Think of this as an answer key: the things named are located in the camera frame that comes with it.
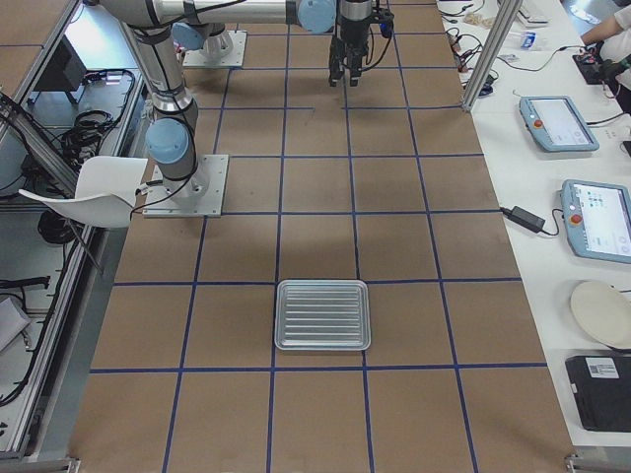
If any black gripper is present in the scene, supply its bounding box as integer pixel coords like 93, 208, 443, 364
328, 0, 371, 87

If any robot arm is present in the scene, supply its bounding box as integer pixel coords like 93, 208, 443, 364
103, 1, 378, 204

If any far blue teach pendant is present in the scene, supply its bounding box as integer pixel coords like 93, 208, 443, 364
519, 96, 599, 153

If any blue teach pendant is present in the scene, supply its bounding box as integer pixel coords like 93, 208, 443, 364
560, 179, 630, 264
519, 96, 599, 153

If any black power adapter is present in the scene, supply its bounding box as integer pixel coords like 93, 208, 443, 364
500, 206, 545, 234

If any white plastic chair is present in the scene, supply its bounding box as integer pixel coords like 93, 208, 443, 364
19, 156, 148, 229

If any near blue teach pendant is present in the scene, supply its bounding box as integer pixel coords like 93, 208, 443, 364
560, 179, 630, 264

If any white round plate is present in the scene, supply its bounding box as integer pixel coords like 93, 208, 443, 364
570, 281, 630, 352

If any black flat box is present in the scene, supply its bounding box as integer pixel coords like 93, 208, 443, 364
565, 356, 630, 433

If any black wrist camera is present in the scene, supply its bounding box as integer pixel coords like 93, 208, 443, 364
374, 7, 394, 39

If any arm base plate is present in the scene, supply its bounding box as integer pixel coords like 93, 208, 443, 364
142, 155, 229, 218
183, 31, 247, 69

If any aluminium frame post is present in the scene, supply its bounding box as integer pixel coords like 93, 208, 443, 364
461, 0, 523, 112

